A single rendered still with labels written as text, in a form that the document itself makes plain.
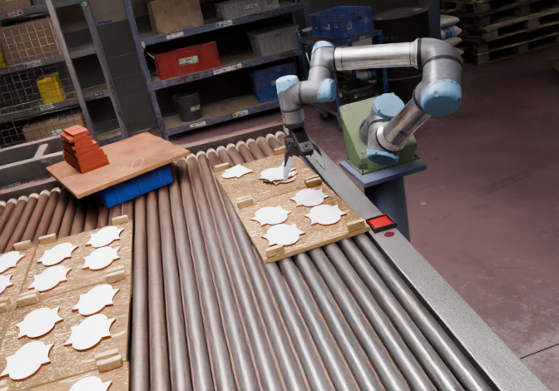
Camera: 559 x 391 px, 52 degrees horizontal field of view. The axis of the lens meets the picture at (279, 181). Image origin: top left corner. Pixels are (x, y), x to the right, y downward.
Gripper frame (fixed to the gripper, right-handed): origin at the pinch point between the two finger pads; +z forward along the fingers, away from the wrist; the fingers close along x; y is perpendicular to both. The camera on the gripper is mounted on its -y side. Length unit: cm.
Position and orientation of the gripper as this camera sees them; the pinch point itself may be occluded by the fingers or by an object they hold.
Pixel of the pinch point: (305, 176)
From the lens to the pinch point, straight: 201.2
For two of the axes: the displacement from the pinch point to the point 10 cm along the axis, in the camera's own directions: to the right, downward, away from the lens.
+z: 1.8, 9.0, 3.9
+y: -2.8, -3.3, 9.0
